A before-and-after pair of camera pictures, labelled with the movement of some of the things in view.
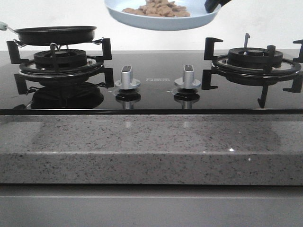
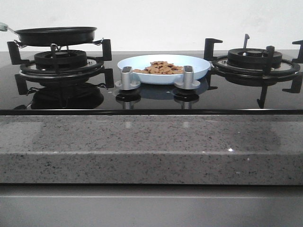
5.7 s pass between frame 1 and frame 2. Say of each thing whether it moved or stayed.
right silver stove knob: stayed
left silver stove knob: stayed
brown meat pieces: moved
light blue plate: moved
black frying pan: stayed
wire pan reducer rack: stayed
